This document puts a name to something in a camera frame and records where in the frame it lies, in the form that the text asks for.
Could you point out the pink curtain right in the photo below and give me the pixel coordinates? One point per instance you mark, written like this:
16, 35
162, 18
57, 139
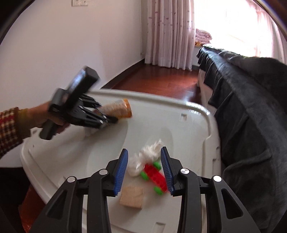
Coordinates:
279, 44

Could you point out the white tissue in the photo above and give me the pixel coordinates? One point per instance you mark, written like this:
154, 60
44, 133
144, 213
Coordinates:
147, 155

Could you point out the white bed frame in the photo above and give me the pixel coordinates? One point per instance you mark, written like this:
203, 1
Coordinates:
205, 91

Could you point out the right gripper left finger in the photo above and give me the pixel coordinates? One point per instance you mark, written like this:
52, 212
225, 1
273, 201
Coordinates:
63, 213

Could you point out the folded pink quilt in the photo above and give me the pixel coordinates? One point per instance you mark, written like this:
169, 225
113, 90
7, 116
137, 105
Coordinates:
202, 38

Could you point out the white wall socket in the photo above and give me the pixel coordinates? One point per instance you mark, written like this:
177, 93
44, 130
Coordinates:
76, 3

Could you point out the dark grey bed blanket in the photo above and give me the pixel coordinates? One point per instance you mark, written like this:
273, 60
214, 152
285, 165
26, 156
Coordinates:
249, 97

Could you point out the small brown cardboard box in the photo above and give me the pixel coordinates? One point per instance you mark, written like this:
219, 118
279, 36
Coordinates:
132, 196

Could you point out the red green toy car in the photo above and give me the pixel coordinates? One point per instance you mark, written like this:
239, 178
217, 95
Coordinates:
152, 172

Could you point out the orange trash bag bin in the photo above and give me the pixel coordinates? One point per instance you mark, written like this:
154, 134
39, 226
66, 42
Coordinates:
30, 209

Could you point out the plaid sleeve forearm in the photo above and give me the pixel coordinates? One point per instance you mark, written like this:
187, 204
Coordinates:
14, 128

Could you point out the white plastic storage box lid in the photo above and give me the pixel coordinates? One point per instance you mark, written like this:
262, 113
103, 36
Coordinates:
188, 130

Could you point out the pink patterned curtain left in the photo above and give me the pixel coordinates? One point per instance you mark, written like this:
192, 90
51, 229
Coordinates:
171, 34

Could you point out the orange white biscuit wrapper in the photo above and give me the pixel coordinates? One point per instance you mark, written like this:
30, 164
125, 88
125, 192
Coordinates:
113, 112

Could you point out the person left hand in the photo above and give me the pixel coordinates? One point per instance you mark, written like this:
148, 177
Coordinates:
37, 116

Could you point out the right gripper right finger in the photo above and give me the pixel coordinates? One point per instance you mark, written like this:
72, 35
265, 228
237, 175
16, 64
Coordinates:
224, 210

